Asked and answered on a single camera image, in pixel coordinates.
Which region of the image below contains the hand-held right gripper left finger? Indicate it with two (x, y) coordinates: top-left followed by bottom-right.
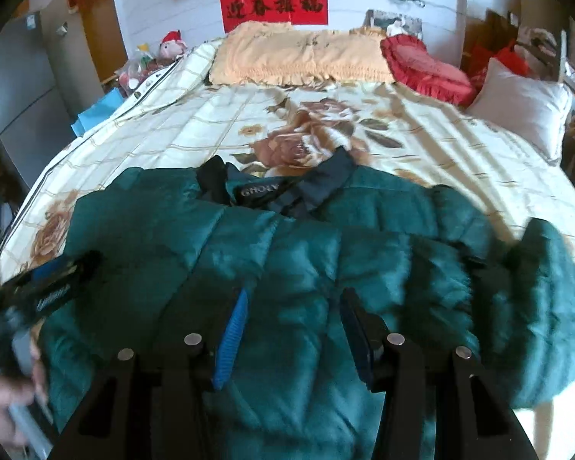
(45, 289), (249, 460)

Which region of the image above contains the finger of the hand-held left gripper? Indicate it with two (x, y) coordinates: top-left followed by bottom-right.
(0, 249), (102, 319)

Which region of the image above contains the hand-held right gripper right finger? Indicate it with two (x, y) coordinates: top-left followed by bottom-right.
(340, 287), (540, 460)

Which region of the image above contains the green puffer jacket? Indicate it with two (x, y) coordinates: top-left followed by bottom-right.
(38, 146), (575, 460)

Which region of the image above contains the person's left hand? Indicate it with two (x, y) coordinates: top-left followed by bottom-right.
(0, 345), (49, 447)

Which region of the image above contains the blue cloth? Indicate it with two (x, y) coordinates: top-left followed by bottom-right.
(72, 89), (126, 138)

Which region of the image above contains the grey refrigerator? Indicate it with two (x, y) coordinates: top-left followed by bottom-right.
(0, 10), (80, 159)

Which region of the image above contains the clear plastic bag of goods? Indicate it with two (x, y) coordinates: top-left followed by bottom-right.
(116, 48), (174, 97)

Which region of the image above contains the floral checked bed sheet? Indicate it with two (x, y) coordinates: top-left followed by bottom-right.
(0, 38), (575, 298)

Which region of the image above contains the wooden door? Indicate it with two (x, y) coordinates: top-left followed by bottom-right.
(79, 0), (128, 83)

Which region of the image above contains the plush pig toy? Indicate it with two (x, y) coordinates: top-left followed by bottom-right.
(158, 31), (191, 61)

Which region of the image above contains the red ruffled cushion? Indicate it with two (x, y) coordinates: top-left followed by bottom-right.
(380, 34), (478, 107)

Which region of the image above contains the white pillow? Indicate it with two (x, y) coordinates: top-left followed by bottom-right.
(466, 57), (575, 166)

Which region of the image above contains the beige ruffled pillow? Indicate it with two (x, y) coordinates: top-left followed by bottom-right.
(208, 21), (396, 88)

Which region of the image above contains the red cloth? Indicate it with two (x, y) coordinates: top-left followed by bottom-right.
(470, 45), (531, 88)

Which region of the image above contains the wooden chair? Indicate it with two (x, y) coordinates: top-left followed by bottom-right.
(517, 24), (575, 88)

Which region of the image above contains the framed wall photo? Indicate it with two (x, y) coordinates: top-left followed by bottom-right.
(364, 8), (423, 39)

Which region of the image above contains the red wall banner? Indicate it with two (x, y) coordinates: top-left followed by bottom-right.
(219, 0), (329, 34)

